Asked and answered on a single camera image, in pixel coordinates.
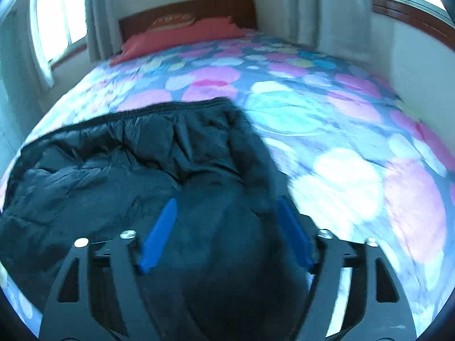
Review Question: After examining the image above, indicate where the red pillow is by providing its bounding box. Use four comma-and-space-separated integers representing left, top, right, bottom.
109, 16, 257, 66

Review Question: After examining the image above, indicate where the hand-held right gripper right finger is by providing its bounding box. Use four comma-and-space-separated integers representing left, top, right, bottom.
277, 198, 418, 341

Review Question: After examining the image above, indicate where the dark wooden headboard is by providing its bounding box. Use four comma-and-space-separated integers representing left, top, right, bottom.
118, 0, 257, 43

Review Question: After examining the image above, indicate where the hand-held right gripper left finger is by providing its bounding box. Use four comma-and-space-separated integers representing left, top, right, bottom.
39, 198, 177, 341

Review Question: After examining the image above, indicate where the small brown printed cushion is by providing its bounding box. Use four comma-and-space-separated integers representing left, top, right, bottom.
152, 13, 197, 28

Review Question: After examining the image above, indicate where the pale curtain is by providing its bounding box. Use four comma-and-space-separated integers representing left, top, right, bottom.
16, 0, 55, 91
286, 0, 372, 52
85, 0, 124, 63

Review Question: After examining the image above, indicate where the black quilted puffer jacket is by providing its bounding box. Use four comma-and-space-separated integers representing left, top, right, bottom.
0, 97, 320, 341

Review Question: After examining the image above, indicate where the bed with floral sheet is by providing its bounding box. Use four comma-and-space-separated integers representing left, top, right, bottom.
0, 30, 455, 341

